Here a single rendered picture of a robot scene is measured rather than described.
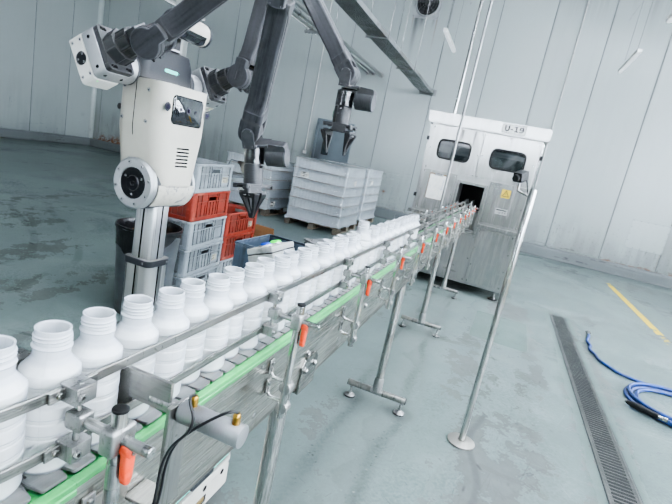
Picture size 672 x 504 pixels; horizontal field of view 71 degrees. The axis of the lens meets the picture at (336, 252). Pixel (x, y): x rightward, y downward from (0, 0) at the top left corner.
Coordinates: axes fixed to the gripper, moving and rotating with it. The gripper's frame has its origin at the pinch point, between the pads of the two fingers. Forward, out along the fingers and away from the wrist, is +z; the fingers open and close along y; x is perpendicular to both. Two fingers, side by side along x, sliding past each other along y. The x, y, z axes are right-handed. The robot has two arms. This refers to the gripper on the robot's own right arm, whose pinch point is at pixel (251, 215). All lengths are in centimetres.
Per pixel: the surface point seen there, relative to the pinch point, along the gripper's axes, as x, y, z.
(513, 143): 73, 472, -70
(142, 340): -48, -63, 11
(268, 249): -13.3, -5.8, 7.9
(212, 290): -42, -47, 8
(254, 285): -39, -35, 9
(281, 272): -35.0, -23.5, 8.4
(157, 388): -52, -63, 16
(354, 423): 27, 106, 118
